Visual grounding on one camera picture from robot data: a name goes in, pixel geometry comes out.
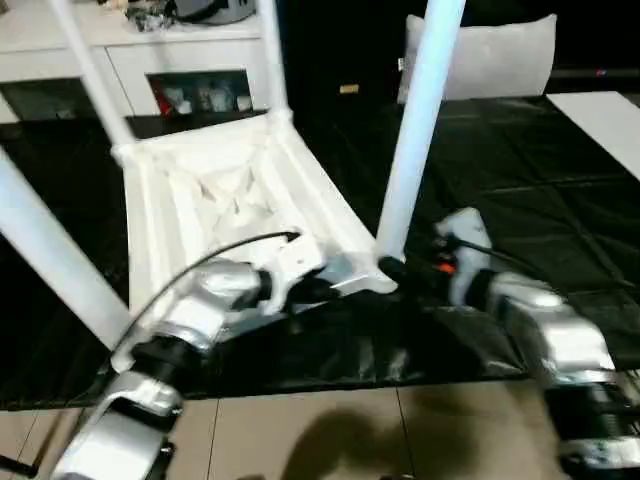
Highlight white plastic table top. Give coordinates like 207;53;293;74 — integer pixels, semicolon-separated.
110;110;399;351

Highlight black table mat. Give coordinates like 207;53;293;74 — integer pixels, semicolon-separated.
0;96;640;413

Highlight white flat board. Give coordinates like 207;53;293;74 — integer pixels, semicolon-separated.
545;92;640;183

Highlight grey cushion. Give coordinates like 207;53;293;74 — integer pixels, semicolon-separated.
398;14;559;104

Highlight white glass-door cabinet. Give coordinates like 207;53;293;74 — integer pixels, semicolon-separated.
0;0;277;121

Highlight dark items on cabinet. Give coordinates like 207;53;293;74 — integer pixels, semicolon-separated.
122;0;263;31

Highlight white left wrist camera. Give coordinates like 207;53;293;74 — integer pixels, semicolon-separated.
260;236;327;313

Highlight black metal frame leg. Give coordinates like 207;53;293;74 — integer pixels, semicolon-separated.
0;454;43;478

